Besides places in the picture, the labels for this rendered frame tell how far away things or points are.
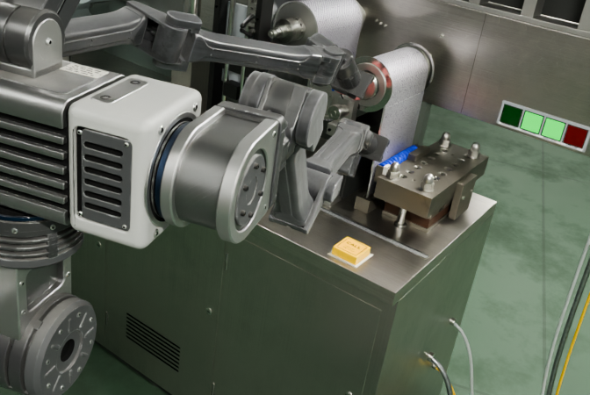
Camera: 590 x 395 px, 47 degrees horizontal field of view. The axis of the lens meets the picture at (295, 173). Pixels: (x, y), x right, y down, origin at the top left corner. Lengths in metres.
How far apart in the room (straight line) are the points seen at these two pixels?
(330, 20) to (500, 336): 1.74
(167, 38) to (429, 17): 0.95
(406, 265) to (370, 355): 0.24
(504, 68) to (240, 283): 0.95
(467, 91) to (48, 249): 1.44
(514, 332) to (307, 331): 1.53
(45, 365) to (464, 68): 1.46
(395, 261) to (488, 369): 1.31
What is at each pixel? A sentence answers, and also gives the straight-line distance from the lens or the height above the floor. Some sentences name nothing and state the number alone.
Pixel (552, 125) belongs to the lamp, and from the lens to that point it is 1.99.
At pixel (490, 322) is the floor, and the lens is 3.22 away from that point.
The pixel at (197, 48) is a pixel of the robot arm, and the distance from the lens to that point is 1.38.
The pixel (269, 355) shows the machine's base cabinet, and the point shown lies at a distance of 1.99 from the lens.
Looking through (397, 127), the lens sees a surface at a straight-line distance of 1.92.
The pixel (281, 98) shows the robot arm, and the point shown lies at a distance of 0.88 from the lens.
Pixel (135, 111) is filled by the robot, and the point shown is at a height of 1.53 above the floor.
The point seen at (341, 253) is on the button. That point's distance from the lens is 1.67.
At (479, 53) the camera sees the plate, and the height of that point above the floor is 1.33.
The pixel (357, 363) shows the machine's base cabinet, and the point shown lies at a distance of 1.80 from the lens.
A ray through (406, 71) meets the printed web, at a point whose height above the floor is 1.28.
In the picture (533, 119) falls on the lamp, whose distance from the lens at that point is 2.00.
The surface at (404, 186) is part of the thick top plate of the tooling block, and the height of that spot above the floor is 1.03.
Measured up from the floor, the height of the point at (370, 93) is 1.24.
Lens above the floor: 1.79
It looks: 26 degrees down
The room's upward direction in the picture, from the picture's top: 8 degrees clockwise
